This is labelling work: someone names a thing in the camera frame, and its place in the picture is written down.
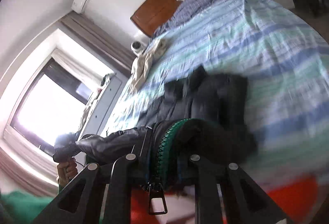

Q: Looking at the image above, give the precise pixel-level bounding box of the beige curtain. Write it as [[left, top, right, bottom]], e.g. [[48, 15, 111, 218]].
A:
[[1, 11, 135, 197]]

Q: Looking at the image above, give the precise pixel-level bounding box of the white round fan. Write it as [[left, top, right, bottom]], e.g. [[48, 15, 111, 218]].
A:
[[131, 40, 146, 56]]

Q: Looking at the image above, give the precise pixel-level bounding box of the white window side cabinet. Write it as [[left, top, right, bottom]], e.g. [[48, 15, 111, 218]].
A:
[[79, 72, 128, 139]]

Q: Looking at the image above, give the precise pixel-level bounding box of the black puffer jacket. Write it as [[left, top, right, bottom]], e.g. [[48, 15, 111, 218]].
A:
[[75, 64, 259, 215]]

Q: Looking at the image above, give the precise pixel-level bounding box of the green fleece garment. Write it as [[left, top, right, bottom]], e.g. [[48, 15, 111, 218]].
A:
[[1, 191, 53, 223]]

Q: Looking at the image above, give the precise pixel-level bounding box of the cream fleece garment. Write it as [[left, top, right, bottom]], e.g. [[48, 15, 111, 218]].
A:
[[128, 38, 167, 93]]

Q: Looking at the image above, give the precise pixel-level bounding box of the person's left hand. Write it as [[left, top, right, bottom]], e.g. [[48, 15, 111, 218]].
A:
[[57, 158, 78, 181]]

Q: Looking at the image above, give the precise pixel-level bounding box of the striped blue green duvet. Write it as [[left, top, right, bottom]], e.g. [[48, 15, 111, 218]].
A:
[[102, 0, 328, 187]]

